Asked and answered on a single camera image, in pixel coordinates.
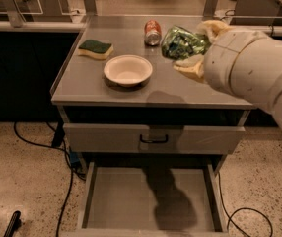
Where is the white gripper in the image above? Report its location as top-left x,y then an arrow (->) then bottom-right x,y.
173,20 -> 268,95

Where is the green soda can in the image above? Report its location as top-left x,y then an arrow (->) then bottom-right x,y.
161,26 -> 211,60

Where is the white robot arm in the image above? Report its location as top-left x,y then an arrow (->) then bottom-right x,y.
174,20 -> 282,130

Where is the orange soda can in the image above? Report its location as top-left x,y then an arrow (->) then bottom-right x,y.
144,20 -> 162,46

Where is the grey metal cabinet counter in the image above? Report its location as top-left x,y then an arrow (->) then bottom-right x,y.
51,16 -> 253,126

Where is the closed grey top drawer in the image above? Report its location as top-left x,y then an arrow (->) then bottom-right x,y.
64,123 -> 245,155

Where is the open grey middle drawer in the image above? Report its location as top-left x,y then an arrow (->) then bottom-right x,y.
60,163 -> 230,237

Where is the white bowl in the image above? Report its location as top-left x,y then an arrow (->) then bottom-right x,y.
104,55 -> 153,87

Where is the green and yellow sponge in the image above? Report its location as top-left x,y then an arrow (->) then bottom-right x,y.
78,39 -> 113,60

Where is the black object on floor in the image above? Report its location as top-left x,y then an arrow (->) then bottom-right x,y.
3,210 -> 21,237

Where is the right grey post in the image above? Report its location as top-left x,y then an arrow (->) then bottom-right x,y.
203,0 -> 218,18

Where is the black drawer handle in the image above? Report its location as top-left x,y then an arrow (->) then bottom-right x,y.
139,134 -> 169,144

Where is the black cable on right floor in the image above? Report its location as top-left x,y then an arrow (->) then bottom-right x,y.
217,171 -> 274,237

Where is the black cable on floor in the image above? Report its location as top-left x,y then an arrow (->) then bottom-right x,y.
217,171 -> 274,237
13,121 -> 87,237

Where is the black cable on left floor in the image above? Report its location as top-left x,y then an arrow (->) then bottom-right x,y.
13,121 -> 87,237

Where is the left grey post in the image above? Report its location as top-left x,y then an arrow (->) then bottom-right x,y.
2,0 -> 23,28

